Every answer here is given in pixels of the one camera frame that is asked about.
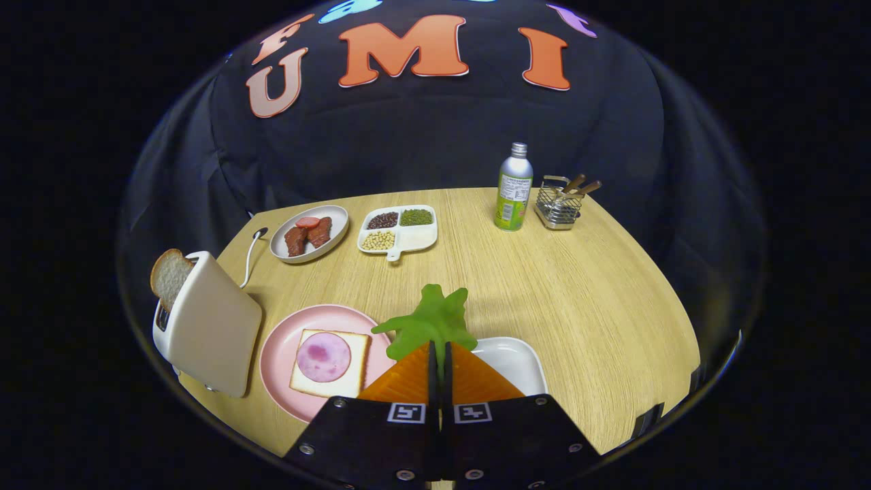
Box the metal wire basket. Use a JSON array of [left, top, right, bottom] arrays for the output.
[[533, 175, 583, 231]]

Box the grey round plate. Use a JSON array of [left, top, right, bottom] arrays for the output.
[[269, 205, 350, 265]]

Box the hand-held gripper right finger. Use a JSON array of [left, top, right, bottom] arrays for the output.
[[441, 341, 604, 490]]

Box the white toaster cable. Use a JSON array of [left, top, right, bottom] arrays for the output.
[[240, 230, 267, 289]]

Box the white bread slice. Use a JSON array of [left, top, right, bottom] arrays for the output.
[[289, 329, 372, 399]]

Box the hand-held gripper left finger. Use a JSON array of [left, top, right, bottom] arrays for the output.
[[282, 342, 443, 490]]

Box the green lettuce leaf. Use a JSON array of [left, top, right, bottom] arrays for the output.
[[371, 284, 478, 378]]

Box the white square plate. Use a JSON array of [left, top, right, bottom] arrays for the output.
[[471, 336, 549, 397]]

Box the toasted bread slice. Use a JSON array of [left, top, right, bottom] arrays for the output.
[[150, 248, 197, 314]]

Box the white divided dish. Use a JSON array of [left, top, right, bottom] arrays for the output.
[[357, 204, 438, 262]]

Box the white toaster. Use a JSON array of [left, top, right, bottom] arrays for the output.
[[152, 250, 263, 399]]

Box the pink round plate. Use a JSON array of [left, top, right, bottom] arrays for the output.
[[259, 304, 399, 424]]

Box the pink ham slice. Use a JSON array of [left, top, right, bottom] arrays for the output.
[[297, 332, 352, 383]]

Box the silver green bottle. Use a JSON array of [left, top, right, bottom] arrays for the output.
[[494, 142, 534, 233]]

